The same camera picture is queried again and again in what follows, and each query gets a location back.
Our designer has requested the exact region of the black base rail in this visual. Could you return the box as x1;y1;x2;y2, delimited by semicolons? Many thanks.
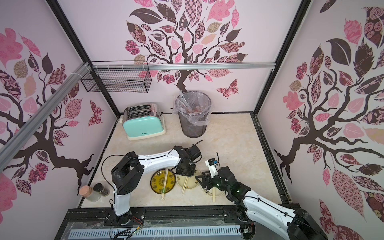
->
59;203;301;232

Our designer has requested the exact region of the cream right plate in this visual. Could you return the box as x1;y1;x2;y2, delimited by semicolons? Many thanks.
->
201;171;225;198

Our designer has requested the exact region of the clear plastic bin liner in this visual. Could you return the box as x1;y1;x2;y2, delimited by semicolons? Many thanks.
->
173;91;213;126

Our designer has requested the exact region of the dark lidded spice jar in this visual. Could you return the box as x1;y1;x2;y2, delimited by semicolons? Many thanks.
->
93;183;110;197

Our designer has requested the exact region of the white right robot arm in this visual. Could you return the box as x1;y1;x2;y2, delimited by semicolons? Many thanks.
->
196;167;328;240

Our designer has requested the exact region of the white slotted cable duct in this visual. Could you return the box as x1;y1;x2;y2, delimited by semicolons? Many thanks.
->
67;226;243;240

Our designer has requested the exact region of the disposable chopsticks red print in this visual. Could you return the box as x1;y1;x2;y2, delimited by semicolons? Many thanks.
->
212;187;216;203

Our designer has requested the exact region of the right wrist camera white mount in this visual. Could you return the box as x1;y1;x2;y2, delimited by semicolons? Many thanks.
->
205;158;219;178

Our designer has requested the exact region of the aluminium frame bar left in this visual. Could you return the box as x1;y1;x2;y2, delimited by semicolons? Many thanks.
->
1;63;91;170

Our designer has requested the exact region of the dark green yellow plate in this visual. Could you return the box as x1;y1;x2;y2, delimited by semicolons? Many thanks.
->
150;169;176;195

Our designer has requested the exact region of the mint green toaster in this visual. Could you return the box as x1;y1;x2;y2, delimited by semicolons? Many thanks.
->
122;103;166;141

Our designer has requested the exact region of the black wire wall basket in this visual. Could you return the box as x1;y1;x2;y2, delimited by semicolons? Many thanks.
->
81;60;152;93

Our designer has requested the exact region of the cream plate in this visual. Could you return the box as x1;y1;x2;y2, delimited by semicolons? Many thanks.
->
176;168;201;190
201;171;225;198

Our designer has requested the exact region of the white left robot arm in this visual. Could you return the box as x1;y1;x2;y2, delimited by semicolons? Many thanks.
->
111;145;202;217

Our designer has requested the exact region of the aluminium frame bar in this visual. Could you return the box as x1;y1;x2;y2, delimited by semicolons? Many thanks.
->
1;63;91;170
93;62;276;71

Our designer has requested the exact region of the cream middle plate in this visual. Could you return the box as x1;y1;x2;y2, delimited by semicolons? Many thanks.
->
176;168;201;190

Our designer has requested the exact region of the aluminium frame bar back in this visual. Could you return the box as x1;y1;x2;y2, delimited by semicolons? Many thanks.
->
93;62;276;71

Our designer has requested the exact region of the black mesh trash bin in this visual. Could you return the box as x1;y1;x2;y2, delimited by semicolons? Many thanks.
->
173;91;212;138

